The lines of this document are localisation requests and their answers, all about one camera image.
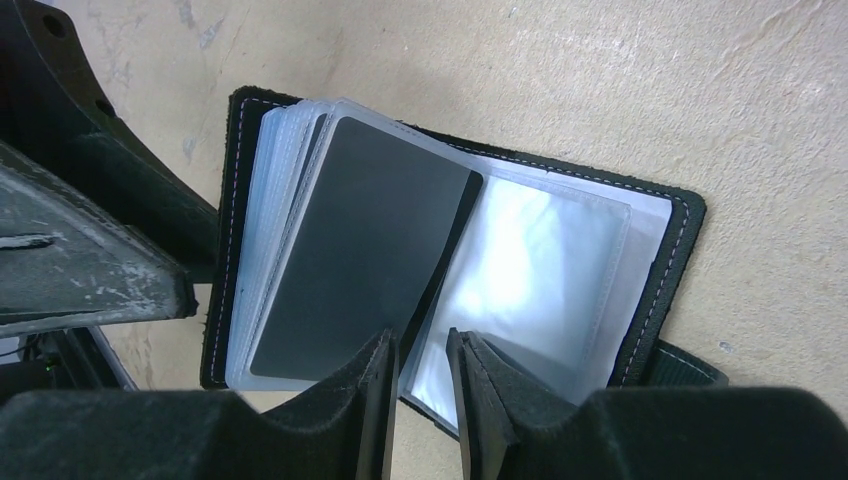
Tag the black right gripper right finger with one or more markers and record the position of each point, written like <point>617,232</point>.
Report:
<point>511,427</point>

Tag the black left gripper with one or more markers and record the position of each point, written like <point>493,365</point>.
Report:
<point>65,262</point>

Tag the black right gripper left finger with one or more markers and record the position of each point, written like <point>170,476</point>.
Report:
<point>340,428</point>

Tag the dark grey credit card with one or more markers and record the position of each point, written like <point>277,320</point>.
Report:
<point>380,218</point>

